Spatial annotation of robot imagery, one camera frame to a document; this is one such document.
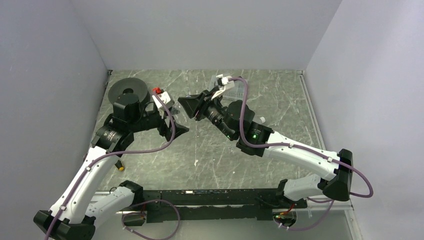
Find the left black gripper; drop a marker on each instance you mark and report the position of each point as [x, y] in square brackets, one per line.
[164, 129]

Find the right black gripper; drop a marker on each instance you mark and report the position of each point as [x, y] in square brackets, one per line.
[204, 100]

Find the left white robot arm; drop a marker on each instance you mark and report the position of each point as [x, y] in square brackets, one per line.
[73, 216]

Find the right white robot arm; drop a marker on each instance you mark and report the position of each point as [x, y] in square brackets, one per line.
[331, 171]

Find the clear bottle white cap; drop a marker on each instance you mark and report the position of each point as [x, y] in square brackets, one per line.
[259, 120]

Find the clear plastic tray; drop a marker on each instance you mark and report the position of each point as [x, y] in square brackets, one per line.
[234, 93]

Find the black spool disc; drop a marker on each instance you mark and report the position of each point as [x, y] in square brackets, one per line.
[129, 85]

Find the yellow tipped screwdriver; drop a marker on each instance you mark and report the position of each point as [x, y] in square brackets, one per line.
[119, 165]

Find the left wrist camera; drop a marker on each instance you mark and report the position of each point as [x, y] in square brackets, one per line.
[162, 97]

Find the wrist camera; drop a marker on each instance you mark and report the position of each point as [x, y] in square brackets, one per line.
[223, 83]
[162, 97]

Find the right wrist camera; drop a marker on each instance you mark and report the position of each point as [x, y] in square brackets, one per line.
[223, 83]

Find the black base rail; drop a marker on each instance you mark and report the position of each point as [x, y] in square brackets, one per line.
[213, 204]

